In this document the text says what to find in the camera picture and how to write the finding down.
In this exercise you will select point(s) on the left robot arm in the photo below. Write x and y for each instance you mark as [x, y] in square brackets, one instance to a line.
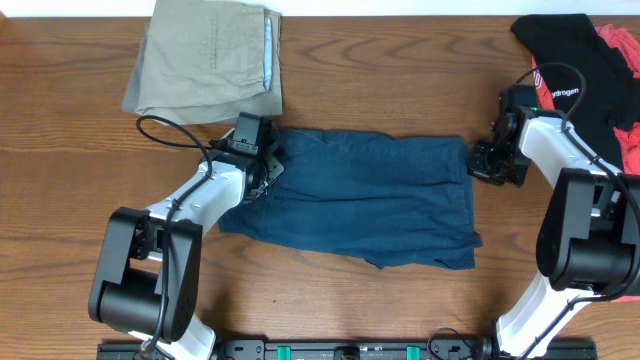
[147, 277]

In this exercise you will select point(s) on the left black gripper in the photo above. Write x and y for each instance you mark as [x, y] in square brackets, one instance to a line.
[277, 170]

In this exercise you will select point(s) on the folded khaki shorts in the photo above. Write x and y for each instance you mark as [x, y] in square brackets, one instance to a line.
[249, 33]

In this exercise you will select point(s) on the red t-shirt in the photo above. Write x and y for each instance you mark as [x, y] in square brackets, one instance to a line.
[623, 40]

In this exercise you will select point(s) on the navy blue shorts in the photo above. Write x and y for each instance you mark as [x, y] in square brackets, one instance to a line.
[391, 202]

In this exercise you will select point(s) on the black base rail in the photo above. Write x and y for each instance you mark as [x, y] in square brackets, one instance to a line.
[445, 347]

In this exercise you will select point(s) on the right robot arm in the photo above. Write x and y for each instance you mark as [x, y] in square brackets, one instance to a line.
[587, 249]

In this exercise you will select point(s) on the black t-shirt with print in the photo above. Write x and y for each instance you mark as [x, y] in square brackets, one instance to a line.
[588, 80]

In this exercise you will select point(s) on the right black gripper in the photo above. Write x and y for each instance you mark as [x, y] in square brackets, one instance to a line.
[478, 167]

